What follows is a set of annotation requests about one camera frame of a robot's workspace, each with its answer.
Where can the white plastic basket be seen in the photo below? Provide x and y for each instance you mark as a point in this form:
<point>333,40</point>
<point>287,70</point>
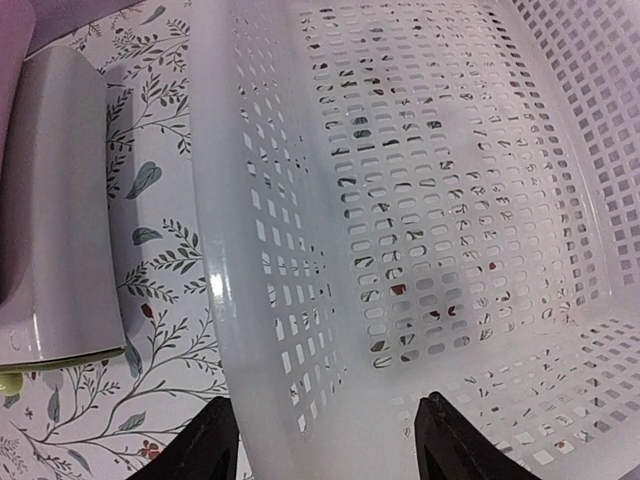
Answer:
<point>397,198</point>

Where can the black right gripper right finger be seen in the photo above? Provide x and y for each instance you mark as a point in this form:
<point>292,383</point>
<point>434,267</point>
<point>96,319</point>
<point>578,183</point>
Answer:
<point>448,446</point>

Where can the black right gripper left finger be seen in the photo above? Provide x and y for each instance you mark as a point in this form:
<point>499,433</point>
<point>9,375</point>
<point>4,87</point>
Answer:
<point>207,448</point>

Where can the pink purple drawer box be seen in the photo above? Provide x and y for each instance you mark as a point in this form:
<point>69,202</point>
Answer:
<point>17,26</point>

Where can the floral table mat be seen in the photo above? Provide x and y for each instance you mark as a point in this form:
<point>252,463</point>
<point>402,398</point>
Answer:
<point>109,419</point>

